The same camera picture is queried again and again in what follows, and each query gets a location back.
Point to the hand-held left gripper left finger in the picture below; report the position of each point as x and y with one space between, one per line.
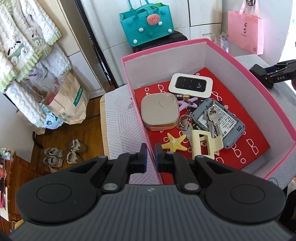
144 157

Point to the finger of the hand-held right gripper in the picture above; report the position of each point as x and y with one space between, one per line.
260 75

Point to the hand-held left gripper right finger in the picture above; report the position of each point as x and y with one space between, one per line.
158 157

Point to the yellow starfish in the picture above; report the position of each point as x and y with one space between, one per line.
173 142

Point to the pink cardboard box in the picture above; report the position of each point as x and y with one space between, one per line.
231 60

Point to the cream hair claw clip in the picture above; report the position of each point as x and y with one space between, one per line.
196 143

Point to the small cylindrical battery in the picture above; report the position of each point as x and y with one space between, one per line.
182 96
196 128

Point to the gold compact case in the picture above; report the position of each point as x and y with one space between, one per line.
159 109

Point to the grey router shell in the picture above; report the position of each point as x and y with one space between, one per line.
231 122

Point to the purple clip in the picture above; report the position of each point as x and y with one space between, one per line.
185 103

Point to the bunch of keys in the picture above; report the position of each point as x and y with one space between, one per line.
211 115

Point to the white portable router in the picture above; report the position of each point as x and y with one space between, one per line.
189 85

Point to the cat print tablecloth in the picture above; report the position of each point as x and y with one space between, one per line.
120 120

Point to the pink paper shopping bag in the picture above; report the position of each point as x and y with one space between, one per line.
245 30

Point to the clear plastic bag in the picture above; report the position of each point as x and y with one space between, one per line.
220 42

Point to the brown fluffy slipper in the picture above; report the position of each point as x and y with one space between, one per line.
72 157
76 145

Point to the red printed flat box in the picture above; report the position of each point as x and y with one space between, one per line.
249 148

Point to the white wardrobe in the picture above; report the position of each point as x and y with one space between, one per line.
203 14

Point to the black suitcase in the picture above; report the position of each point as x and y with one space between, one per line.
178 38

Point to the brown paper bag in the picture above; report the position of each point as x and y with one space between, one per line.
69 99

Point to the white green plastic bag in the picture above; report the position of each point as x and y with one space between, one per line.
52 121

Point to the black clothes rack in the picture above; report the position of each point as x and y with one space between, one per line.
38 140

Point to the teal felt handbag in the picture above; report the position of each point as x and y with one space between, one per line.
138 20

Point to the white fluffy pajama pants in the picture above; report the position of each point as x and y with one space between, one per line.
23 99

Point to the wooden cabinet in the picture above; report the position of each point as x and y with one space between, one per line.
11 180

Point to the white fluffy pajama jacket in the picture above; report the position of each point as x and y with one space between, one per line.
23 34

